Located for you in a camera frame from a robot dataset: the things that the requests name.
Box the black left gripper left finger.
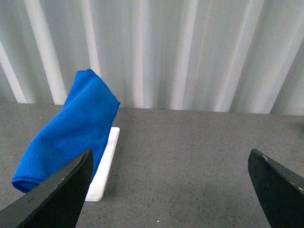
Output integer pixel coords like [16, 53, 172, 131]
[0, 149, 93, 228]

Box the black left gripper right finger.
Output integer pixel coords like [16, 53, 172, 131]
[248, 149, 304, 228]

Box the blue microfiber cloth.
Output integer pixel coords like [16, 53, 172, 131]
[11, 69, 120, 193]

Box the white towel rack base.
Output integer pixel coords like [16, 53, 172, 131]
[85, 127, 120, 202]

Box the white curtain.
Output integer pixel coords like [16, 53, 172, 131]
[0, 0, 304, 115]

